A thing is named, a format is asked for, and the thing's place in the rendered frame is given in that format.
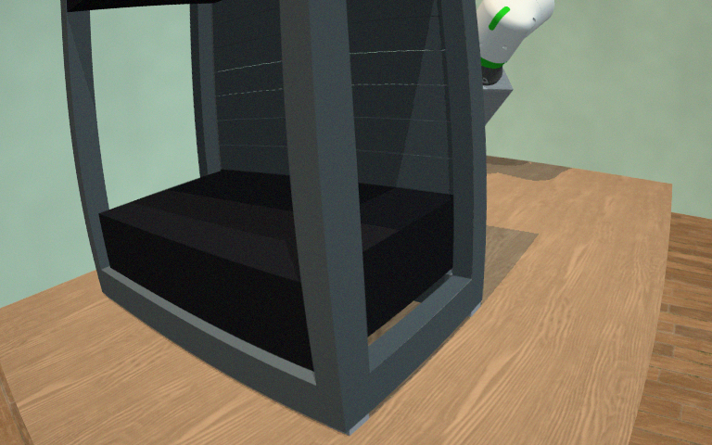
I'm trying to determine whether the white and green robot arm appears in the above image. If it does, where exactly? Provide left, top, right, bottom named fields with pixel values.
left=477, top=0, right=554, bottom=85

